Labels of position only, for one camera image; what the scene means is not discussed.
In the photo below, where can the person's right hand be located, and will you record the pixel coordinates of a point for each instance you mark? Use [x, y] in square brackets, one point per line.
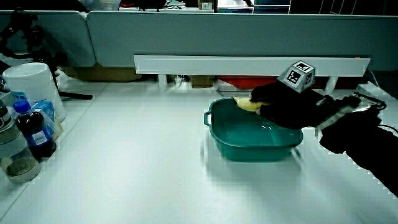
[289, 107]

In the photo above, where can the yellow sponge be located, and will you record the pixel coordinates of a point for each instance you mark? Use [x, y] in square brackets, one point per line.
[245, 104]

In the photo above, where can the green plastic basin plate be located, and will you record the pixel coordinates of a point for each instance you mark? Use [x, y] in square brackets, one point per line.
[248, 137]

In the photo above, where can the person's right forearm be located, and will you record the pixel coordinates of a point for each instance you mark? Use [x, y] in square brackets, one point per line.
[363, 137]

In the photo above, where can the red flat object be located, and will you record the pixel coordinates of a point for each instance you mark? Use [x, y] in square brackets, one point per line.
[245, 81]

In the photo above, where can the white power strip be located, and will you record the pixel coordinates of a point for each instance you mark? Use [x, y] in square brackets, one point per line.
[368, 88]

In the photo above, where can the white desk riser shelf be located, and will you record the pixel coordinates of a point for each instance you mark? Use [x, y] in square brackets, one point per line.
[217, 65]

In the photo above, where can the small brown box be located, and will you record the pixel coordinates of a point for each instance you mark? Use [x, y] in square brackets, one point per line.
[202, 81]

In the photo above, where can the grey desk partition panel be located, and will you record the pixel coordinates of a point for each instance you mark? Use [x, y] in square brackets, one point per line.
[62, 40]
[217, 34]

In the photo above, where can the brown cardboard box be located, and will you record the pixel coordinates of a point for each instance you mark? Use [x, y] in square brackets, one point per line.
[102, 74]

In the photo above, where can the blue paper packet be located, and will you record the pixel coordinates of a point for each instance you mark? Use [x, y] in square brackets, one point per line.
[48, 109]

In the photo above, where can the white plastic bucket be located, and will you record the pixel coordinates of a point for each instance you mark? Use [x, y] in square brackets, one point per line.
[34, 84]

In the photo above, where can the dark soda bottle blue cap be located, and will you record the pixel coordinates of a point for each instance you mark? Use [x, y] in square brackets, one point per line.
[34, 130]

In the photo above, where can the clear glass jar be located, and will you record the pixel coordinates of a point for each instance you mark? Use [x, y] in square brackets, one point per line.
[15, 155]

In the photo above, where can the black camera stand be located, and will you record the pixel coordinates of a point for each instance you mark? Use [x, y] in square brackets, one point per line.
[21, 31]

